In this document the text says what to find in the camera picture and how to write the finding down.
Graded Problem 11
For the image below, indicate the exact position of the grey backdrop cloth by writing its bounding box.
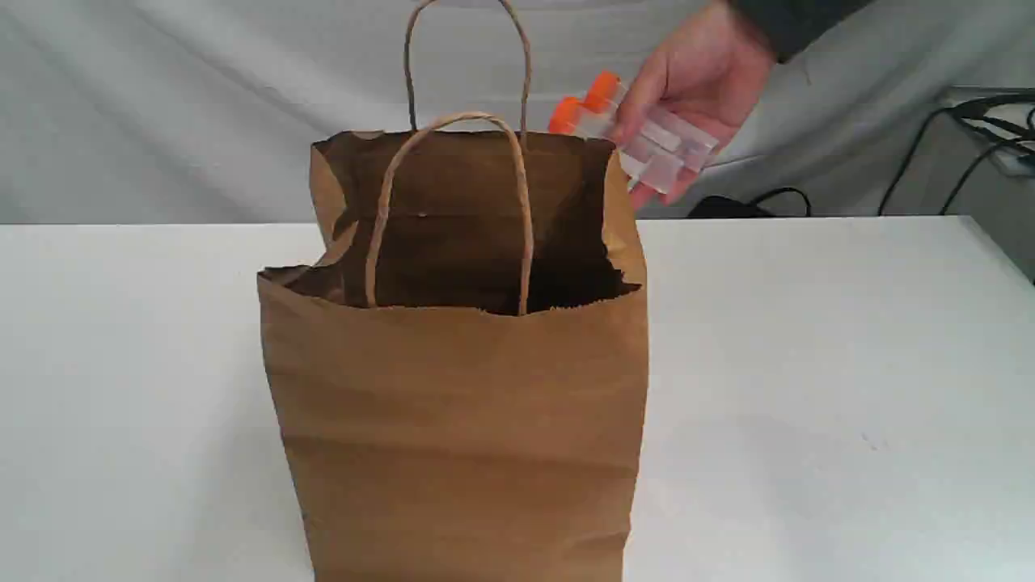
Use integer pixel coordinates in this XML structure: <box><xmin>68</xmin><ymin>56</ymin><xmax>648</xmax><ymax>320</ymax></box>
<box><xmin>1</xmin><ymin>1</ymin><xmax>1033</xmax><ymax>224</ymax></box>

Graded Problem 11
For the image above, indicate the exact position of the dark sleeved forearm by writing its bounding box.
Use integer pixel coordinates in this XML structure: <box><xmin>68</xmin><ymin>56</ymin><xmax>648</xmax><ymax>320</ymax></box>
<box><xmin>731</xmin><ymin>0</ymin><xmax>873</xmax><ymax>63</ymax></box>

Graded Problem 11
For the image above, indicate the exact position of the brown paper bag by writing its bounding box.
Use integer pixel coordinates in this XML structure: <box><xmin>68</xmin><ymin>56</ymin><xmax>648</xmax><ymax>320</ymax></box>
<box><xmin>256</xmin><ymin>112</ymin><xmax>649</xmax><ymax>581</ymax></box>

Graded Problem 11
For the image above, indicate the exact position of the clear tube orange cap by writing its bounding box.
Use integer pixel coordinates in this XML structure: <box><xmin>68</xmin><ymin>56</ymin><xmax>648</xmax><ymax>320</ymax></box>
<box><xmin>548</xmin><ymin>95</ymin><xmax>685</xmax><ymax>195</ymax></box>
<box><xmin>581</xmin><ymin>70</ymin><xmax>720</xmax><ymax>173</ymax></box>

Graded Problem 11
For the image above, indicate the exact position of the person's bare hand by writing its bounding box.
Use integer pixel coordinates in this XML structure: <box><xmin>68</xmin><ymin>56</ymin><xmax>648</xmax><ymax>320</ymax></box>
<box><xmin>610</xmin><ymin>0</ymin><xmax>779</xmax><ymax>212</ymax></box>

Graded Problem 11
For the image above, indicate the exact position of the black looped cable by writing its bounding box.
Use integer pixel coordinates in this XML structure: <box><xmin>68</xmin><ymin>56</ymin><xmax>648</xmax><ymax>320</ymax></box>
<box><xmin>687</xmin><ymin>187</ymin><xmax>814</xmax><ymax>219</ymax></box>

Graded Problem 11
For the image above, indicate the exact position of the black cable bundle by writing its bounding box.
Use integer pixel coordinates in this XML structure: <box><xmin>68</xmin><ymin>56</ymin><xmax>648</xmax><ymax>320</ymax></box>
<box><xmin>877</xmin><ymin>93</ymin><xmax>1035</xmax><ymax>217</ymax></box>

